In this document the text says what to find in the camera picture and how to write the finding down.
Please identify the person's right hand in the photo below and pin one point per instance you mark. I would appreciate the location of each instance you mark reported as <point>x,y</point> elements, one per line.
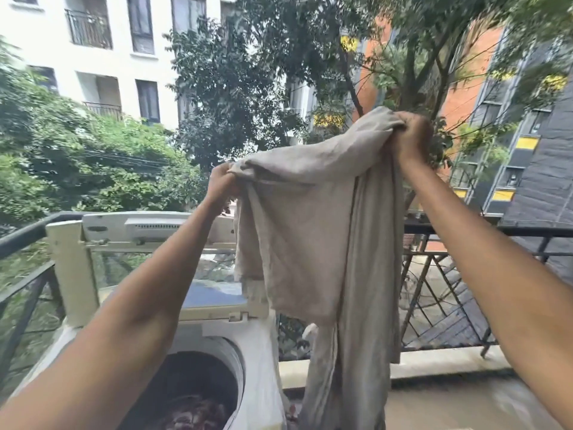
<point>412,137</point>

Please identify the person's left hand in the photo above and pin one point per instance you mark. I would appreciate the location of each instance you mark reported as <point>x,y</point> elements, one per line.
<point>220,184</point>

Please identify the person's right fingers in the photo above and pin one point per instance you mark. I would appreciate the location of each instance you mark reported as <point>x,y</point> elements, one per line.
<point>405,123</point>

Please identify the person's left fingers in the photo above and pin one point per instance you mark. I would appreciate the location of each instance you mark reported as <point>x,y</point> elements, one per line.
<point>232,178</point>

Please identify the beige cloth garment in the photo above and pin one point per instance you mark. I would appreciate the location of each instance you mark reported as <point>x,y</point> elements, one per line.
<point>322,264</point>

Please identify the person's right forearm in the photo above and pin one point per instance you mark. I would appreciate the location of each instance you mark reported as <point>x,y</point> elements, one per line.
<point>497,268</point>

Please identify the person's left forearm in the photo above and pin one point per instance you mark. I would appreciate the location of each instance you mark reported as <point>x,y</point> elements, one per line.
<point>114,329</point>

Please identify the orange and grey building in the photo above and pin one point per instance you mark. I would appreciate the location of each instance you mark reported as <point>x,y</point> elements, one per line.
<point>492,120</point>

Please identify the tall green tree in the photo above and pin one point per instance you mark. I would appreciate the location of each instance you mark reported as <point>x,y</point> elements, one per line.
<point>313,71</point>

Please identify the white washing machine lid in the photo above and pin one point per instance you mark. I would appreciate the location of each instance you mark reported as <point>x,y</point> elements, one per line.
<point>147,259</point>

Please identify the green leafy bushes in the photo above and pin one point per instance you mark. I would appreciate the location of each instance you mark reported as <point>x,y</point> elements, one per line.
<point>76,161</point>

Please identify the black metal balcony railing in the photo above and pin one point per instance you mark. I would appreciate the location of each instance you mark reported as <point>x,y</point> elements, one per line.
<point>447,291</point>

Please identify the white apartment building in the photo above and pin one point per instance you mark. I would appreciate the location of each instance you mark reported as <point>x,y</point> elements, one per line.
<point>107,53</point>

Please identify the white top-load washing machine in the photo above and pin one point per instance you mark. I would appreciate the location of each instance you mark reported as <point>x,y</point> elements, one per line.
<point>215,367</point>

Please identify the dark laundry in drum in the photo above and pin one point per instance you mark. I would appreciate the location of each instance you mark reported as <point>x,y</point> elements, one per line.
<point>188,403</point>

